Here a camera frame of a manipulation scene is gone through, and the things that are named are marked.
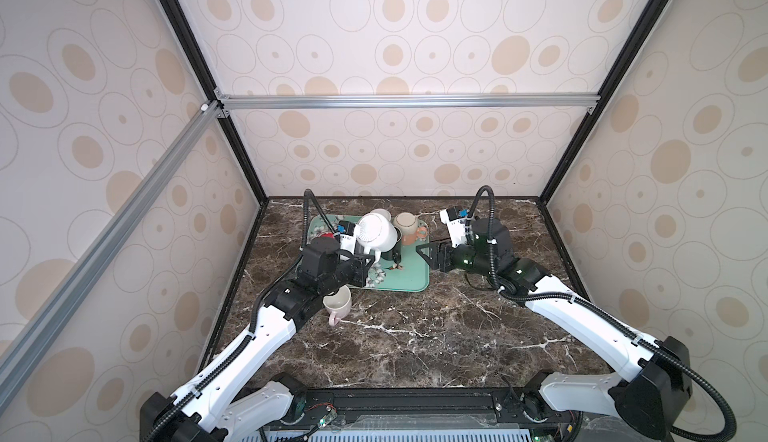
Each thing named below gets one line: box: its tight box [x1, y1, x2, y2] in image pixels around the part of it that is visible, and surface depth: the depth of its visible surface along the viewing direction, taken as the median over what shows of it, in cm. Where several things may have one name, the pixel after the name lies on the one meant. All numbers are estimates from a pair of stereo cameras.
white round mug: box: [354, 213, 398, 263], surface depth 74 cm
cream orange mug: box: [394, 212, 429, 246], surface depth 103 cm
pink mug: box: [322, 285, 352, 326], surface depth 83 cm
